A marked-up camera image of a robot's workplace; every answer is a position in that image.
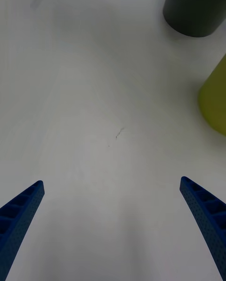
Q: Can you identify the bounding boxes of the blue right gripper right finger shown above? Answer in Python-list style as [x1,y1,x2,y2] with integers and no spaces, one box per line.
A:
[179,176,226,281]

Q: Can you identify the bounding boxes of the grey plastic waste bin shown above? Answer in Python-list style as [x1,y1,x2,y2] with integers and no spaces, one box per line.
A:
[162,0,226,38]

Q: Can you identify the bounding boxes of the yellow-green plastic waste bin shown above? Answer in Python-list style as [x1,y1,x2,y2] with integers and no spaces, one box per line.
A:
[197,54,226,136]

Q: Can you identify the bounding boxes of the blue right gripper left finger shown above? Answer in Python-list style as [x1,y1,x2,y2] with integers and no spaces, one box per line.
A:
[0,180,45,281]

